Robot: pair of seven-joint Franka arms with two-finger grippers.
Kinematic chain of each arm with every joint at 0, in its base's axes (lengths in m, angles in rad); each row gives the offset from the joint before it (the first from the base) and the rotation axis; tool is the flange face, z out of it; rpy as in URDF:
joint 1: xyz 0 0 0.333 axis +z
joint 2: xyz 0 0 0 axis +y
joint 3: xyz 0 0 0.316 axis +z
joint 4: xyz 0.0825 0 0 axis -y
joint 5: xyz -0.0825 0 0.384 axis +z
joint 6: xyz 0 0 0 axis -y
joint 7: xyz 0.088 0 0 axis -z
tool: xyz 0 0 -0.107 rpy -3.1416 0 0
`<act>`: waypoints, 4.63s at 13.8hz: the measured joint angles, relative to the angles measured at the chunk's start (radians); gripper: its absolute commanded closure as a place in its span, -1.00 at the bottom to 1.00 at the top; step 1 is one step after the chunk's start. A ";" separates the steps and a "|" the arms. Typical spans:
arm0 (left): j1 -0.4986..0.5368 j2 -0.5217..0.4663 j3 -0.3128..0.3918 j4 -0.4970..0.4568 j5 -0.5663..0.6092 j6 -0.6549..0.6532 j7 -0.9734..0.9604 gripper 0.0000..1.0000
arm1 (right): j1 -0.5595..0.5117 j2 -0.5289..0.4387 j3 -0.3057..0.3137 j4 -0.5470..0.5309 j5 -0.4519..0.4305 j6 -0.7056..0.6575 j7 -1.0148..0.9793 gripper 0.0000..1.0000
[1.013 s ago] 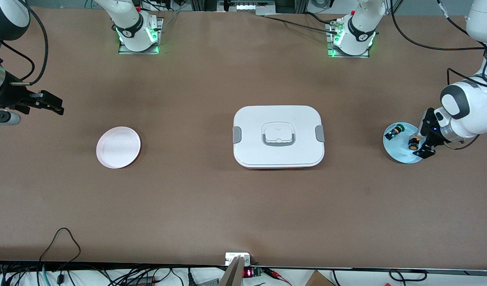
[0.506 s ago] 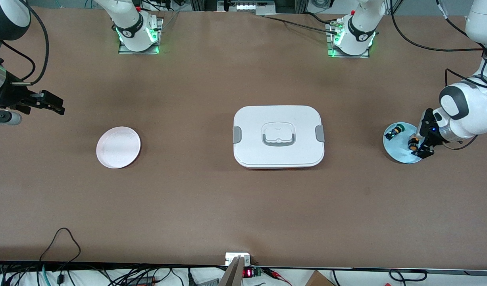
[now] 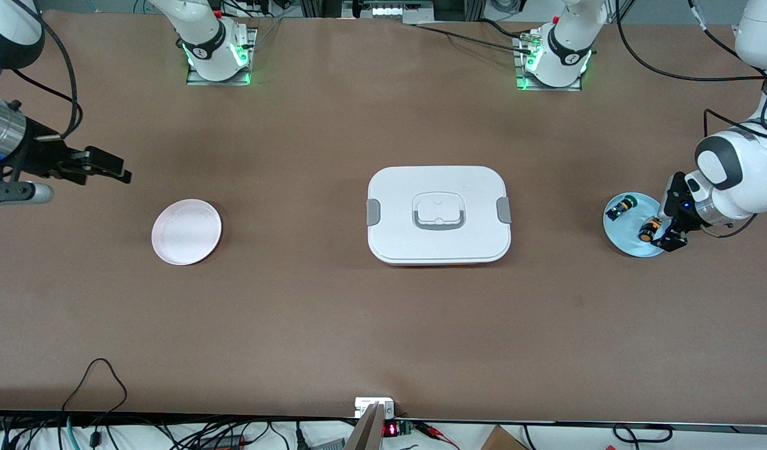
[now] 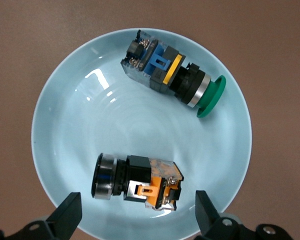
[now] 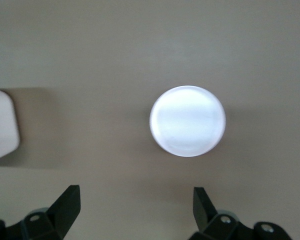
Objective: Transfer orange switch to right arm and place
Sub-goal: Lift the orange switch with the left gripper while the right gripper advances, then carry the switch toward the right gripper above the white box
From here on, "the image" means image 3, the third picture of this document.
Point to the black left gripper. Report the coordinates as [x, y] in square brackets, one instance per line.
[684, 215]

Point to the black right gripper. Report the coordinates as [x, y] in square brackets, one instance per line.
[40, 156]

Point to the orange push-button switch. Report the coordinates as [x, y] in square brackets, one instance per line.
[647, 230]

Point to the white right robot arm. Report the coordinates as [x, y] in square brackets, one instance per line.
[205, 37]

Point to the light blue round plate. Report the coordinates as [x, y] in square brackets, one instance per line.
[630, 240]

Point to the pink round plate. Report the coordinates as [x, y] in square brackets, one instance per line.
[186, 231]

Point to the white lidded container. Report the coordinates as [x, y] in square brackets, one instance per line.
[438, 215]

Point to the brown cardboard box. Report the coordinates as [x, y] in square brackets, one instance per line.
[502, 440]

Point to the small green circuit board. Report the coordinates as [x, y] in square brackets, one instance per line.
[406, 429]

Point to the red digit display module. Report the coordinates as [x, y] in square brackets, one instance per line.
[390, 430]

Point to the grey angled metal bar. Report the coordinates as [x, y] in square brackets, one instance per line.
[365, 434]

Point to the green push-button switch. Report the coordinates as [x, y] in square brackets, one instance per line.
[621, 207]

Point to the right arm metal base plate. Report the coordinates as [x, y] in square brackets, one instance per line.
[249, 59]

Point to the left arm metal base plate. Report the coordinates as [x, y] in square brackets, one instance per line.
[522, 69]

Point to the aluminium frame with device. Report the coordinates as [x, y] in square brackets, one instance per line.
[389, 9]

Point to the small white metal bracket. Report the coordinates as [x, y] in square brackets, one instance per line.
[367, 406]

